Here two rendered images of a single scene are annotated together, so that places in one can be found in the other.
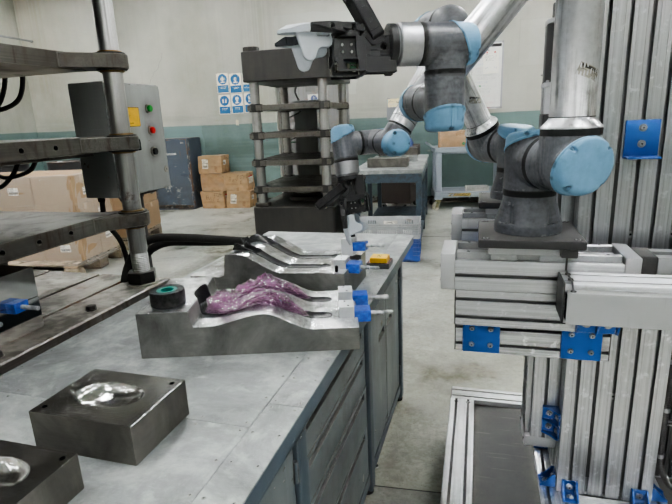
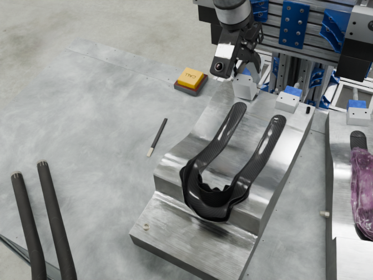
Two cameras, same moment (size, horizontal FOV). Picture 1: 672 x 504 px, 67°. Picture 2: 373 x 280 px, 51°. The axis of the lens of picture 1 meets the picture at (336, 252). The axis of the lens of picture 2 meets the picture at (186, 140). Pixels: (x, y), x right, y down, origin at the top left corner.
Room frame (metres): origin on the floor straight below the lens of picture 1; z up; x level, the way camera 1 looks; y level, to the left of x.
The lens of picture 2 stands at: (1.48, 0.70, 1.68)
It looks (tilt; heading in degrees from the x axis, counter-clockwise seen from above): 53 degrees down; 289
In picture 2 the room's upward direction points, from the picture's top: 9 degrees counter-clockwise
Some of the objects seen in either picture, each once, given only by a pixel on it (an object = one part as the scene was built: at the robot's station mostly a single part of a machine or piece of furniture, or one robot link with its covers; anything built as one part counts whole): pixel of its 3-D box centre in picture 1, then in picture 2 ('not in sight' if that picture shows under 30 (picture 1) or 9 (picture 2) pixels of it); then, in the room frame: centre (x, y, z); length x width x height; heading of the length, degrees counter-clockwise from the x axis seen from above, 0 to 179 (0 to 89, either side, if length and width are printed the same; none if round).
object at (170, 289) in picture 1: (167, 296); not in sight; (1.12, 0.40, 0.93); 0.08 x 0.08 x 0.04
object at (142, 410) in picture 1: (113, 412); not in sight; (0.79, 0.40, 0.84); 0.20 x 0.15 x 0.07; 73
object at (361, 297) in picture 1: (363, 297); (356, 106); (1.25, -0.07, 0.86); 0.13 x 0.05 x 0.05; 90
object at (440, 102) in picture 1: (441, 101); not in sight; (1.01, -0.21, 1.34); 0.11 x 0.08 x 0.11; 10
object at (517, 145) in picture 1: (532, 158); not in sight; (1.16, -0.46, 1.20); 0.13 x 0.12 x 0.14; 10
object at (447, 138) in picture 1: (453, 140); not in sight; (7.24, -1.72, 0.94); 0.41 x 0.33 x 0.29; 85
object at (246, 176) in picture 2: (282, 250); (235, 152); (1.55, 0.17, 0.92); 0.35 x 0.16 x 0.09; 73
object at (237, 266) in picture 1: (280, 264); (228, 167); (1.56, 0.18, 0.87); 0.50 x 0.26 x 0.14; 73
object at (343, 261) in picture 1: (357, 266); (292, 93); (1.42, -0.06, 0.89); 0.13 x 0.05 x 0.05; 73
